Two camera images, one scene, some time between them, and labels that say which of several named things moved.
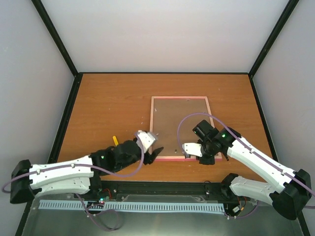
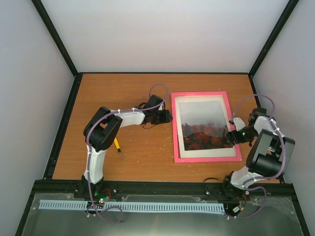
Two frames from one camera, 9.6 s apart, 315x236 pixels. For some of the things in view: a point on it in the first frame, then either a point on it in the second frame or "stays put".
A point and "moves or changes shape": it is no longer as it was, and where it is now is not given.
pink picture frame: [173, 119] moves or changes shape
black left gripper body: [146, 160] → [158, 119]
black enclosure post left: [42, 12] stays put
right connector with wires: [236, 209] stays put
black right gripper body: [210, 161] → [248, 136]
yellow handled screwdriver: [116, 142] stays put
